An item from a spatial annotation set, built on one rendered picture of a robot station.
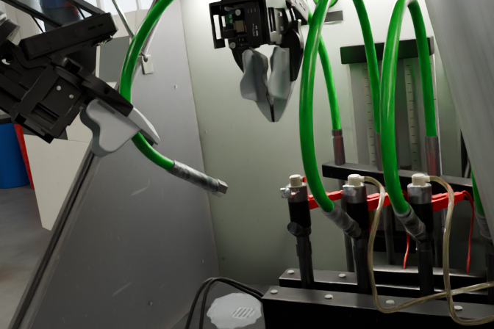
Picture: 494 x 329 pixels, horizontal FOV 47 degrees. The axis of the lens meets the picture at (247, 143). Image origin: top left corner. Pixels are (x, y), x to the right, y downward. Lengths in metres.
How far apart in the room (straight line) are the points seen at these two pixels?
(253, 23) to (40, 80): 0.24
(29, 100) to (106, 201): 0.32
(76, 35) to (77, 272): 0.36
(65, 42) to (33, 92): 0.07
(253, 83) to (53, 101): 0.23
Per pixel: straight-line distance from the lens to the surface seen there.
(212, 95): 1.12
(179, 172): 0.73
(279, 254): 1.16
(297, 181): 0.77
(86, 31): 0.70
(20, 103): 0.65
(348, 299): 0.78
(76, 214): 0.88
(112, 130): 0.67
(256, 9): 0.64
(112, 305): 0.96
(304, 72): 0.59
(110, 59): 3.79
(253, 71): 0.70
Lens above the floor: 1.33
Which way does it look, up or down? 11 degrees down
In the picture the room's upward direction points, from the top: 7 degrees counter-clockwise
